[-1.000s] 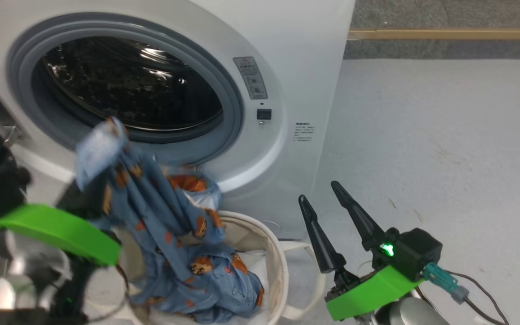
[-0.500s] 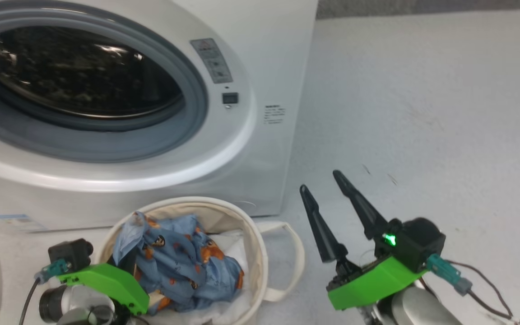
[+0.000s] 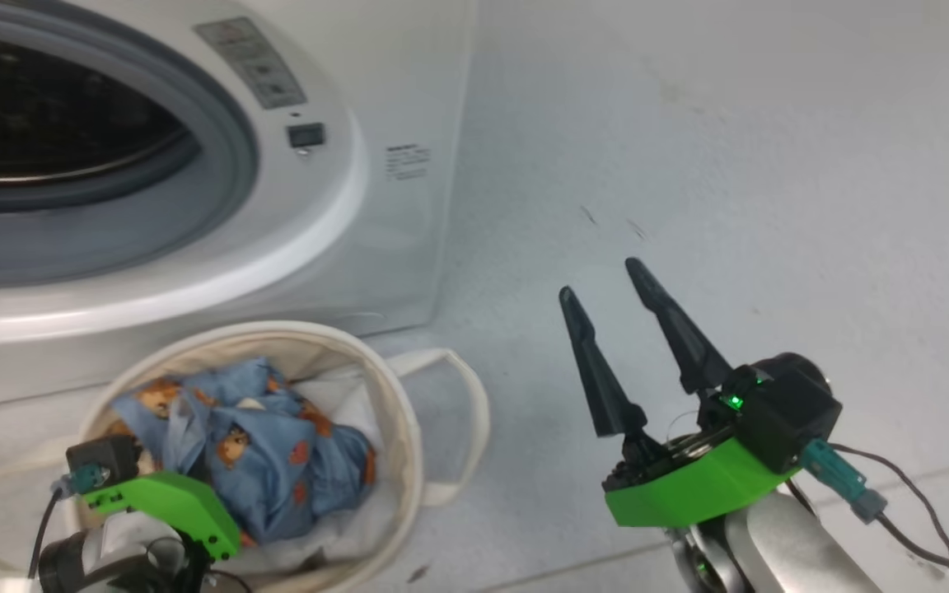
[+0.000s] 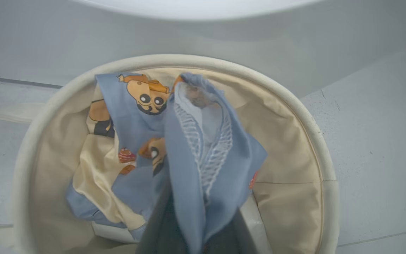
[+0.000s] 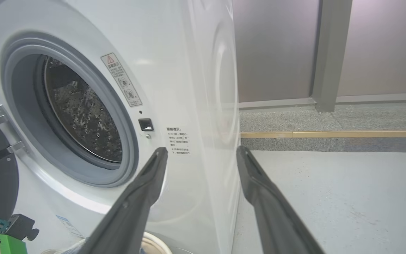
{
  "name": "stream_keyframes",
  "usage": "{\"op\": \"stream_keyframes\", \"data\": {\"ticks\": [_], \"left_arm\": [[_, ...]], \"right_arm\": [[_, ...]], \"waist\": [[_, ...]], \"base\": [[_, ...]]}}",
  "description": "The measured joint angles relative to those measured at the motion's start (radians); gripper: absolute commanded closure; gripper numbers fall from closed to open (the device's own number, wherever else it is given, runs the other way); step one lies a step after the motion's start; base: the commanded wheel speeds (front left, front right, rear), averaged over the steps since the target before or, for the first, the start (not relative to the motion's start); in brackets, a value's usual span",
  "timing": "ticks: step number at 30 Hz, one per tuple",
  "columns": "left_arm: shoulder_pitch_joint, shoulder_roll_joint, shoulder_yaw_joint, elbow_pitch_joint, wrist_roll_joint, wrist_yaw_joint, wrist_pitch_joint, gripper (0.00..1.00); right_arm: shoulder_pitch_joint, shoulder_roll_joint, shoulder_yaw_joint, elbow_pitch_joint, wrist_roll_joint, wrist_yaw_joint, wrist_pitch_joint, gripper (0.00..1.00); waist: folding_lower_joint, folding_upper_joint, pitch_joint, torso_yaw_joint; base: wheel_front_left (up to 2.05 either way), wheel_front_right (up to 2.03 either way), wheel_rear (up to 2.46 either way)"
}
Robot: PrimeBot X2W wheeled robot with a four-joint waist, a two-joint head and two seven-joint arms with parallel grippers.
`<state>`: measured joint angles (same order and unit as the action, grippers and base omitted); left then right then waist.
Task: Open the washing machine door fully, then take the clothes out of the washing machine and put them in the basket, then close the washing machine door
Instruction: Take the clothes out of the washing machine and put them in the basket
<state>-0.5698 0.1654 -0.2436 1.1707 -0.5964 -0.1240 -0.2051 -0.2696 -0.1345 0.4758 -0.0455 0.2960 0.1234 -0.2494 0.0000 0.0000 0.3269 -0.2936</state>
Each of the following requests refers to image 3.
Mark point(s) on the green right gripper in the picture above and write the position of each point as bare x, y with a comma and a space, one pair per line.
689, 490

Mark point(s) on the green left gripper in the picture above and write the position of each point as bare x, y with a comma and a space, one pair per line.
178, 502

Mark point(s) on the blue bear print clothing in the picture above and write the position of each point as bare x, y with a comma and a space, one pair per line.
277, 461

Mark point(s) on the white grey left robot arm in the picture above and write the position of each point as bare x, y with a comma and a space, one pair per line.
95, 560

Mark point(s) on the white cloth basket liner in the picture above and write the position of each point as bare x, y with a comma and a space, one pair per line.
351, 403

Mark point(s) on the cream canvas laundry basket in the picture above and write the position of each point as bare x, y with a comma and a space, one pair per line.
396, 461

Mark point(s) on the white front-load washing machine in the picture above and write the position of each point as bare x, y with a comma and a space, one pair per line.
409, 247

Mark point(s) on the grey rubber door gasket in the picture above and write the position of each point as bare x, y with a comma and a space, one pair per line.
153, 222

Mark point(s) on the black door lock slot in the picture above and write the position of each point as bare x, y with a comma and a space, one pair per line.
306, 135

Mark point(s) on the small printed text sticker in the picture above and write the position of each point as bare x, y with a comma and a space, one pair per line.
407, 161

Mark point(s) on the steel washer drum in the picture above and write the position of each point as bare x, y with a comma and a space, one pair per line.
30, 107

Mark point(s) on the grey warning label sticker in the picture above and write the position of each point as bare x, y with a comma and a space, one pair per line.
252, 62

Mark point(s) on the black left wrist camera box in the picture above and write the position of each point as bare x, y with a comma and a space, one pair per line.
108, 455

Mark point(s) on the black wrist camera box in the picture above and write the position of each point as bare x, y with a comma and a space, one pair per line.
787, 412
108, 455

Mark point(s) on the teal left camera connector plug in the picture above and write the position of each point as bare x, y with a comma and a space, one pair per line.
86, 476

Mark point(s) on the teal camera connector plug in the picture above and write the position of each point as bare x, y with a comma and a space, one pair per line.
86, 476
833, 473

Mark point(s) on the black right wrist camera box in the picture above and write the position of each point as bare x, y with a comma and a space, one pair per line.
787, 412

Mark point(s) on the teal right camera connector plug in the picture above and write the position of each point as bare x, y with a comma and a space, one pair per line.
833, 473

